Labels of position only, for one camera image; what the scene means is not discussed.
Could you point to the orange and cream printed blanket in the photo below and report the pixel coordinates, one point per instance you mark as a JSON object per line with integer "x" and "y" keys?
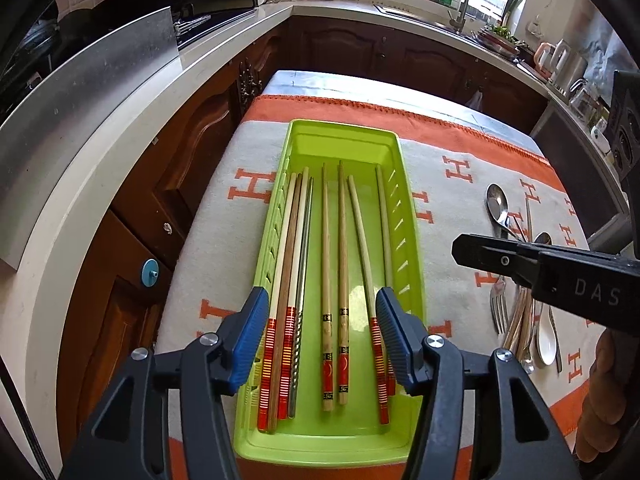
{"x": 225, "y": 240}

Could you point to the brown wooden kitchen cabinet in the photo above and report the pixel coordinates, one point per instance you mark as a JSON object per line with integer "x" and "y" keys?
{"x": 165, "y": 170}
{"x": 390, "y": 55}

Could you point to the stainless steel splash panel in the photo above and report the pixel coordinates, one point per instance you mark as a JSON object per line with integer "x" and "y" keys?
{"x": 90, "y": 110}

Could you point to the pale blue table cover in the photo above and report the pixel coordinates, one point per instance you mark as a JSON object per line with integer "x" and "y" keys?
{"x": 350, "y": 85}

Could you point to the person's right hand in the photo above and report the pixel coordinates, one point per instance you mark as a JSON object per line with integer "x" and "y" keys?
{"x": 600, "y": 400}

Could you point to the slim rose gold utensil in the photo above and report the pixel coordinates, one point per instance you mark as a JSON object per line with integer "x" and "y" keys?
{"x": 527, "y": 215}
{"x": 515, "y": 225}

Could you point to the gas stove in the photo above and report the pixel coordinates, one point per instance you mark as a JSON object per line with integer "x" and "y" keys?
{"x": 192, "y": 22}

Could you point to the steel sink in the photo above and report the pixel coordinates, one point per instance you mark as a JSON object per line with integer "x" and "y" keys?
{"x": 420, "y": 15}

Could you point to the white bowl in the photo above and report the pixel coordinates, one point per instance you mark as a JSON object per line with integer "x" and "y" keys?
{"x": 599, "y": 132}

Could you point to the glass pitcher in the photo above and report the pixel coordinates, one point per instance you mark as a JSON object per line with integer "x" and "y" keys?
{"x": 585, "y": 97}

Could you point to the green plastic utensil tray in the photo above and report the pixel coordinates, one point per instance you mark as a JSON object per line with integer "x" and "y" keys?
{"x": 357, "y": 410}

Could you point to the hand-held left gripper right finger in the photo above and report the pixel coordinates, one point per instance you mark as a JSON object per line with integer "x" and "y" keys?
{"x": 395, "y": 330}

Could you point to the blue round cabinet knob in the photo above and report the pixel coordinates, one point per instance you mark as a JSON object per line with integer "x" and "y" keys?
{"x": 150, "y": 272}

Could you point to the white red-striped chopstick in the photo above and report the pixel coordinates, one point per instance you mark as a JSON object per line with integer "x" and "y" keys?
{"x": 280, "y": 280}
{"x": 286, "y": 360}
{"x": 384, "y": 230}
{"x": 380, "y": 390}

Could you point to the grey built-in appliance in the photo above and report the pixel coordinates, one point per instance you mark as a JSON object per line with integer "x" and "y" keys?
{"x": 575, "y": 170}

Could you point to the metal fork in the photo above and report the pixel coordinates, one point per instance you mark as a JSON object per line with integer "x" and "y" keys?
{"x": 499, "y": 310}

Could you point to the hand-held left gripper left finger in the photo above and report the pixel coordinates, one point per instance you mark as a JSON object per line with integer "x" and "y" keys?
{"x": 250, "y": 330}

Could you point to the white and pink kettle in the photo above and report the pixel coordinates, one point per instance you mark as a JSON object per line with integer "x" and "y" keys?
{"x": 550, "y": 60}

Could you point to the metal chopstick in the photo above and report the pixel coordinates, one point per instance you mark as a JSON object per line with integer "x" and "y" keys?
{"x": 302, "y": 285}

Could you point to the metal colander with greens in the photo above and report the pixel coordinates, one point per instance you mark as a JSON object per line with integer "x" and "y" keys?
{"x": 500, "y": 42}

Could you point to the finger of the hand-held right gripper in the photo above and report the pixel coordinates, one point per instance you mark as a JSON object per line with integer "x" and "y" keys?
{"x": 490, "y": 257}

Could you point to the metal faucet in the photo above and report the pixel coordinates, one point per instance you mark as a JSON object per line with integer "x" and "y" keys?
{"x": 459, "y": 15}

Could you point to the white plastic bag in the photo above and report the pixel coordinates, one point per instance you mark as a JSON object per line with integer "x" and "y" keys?
{"x": 476, "y": 98}

